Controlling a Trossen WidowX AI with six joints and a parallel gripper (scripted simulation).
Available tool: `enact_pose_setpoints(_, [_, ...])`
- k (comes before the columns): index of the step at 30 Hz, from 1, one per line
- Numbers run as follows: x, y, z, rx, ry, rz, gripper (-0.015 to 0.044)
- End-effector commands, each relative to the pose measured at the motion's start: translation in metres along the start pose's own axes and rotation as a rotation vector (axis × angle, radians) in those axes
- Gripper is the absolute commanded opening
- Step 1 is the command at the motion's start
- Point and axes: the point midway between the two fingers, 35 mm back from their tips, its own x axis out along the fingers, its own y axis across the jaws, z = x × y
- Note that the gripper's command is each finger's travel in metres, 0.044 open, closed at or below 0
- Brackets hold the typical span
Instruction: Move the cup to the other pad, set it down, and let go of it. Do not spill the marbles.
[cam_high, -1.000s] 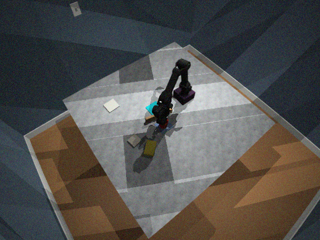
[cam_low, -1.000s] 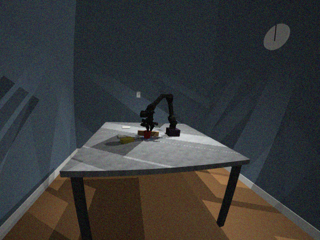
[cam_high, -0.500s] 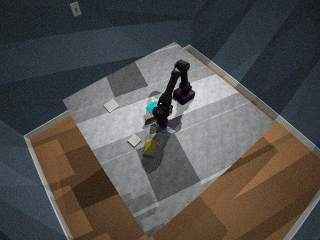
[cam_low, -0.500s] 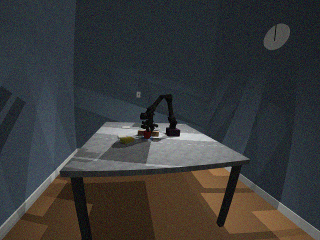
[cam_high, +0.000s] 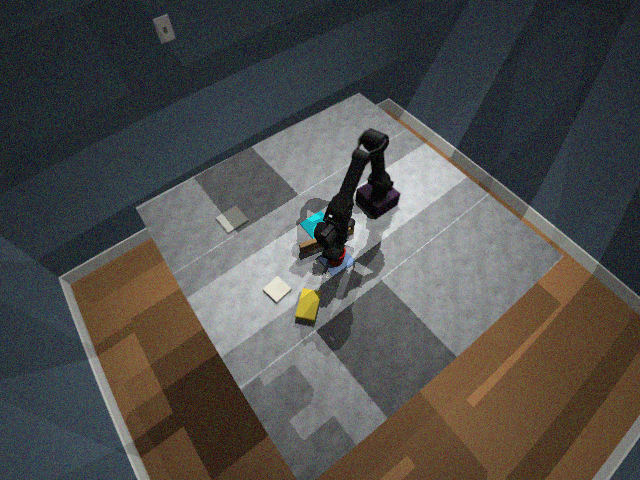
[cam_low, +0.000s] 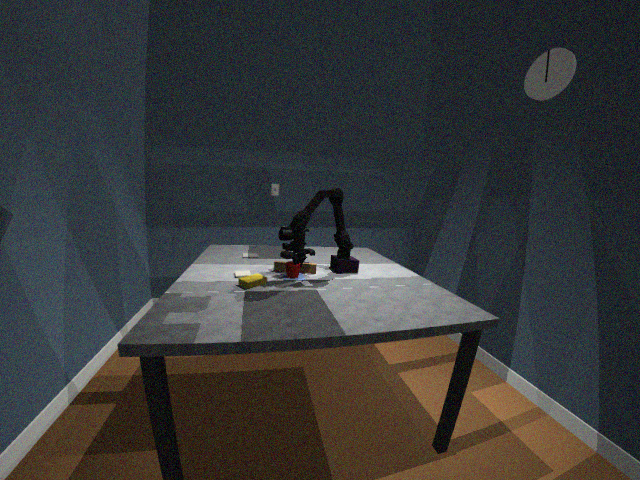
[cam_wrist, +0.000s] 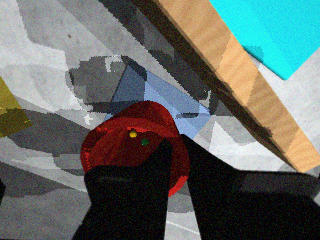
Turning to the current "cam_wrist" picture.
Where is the yellow flat block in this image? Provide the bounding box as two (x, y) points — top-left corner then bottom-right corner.
(0, 76), (33, 138)

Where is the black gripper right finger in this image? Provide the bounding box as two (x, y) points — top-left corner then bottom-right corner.
(180, 134), (320, 240)

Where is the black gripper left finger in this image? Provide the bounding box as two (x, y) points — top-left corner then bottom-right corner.
(84, 138), (173, 240)

